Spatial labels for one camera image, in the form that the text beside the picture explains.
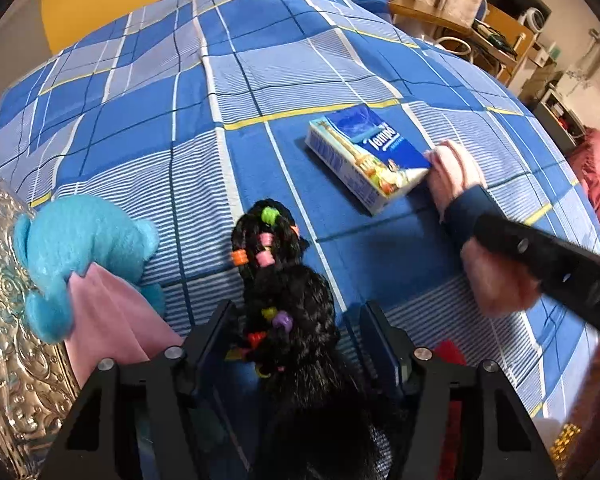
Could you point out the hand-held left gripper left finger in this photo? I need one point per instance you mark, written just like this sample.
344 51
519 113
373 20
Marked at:
217 360

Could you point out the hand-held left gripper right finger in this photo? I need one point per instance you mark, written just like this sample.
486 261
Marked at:
382 355

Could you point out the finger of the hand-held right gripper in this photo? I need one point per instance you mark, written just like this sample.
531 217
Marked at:
555 265

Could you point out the black braided hairpiece with beads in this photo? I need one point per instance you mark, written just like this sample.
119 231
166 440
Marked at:
290 310

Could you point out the pink towel blue band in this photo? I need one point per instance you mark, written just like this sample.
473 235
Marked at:
455 170

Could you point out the blue teddy bear pink shirt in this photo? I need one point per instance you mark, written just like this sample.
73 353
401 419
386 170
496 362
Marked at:
80 240

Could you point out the blue pocket tissue pack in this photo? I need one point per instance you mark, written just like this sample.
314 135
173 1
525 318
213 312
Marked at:
365 150

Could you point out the white low cabinet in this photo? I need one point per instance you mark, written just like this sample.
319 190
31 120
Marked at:
560 115

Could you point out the ornate silver tissue box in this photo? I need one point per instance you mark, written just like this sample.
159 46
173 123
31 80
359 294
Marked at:
15 360

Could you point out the wooden chair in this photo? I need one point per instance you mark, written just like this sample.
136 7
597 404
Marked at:
510 45

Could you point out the white desk fan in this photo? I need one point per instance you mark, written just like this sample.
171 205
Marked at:
534 17

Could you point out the blue plaid bedsheet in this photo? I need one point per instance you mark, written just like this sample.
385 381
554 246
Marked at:
180 110

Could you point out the wooden desk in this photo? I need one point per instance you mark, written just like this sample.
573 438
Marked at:
430 12

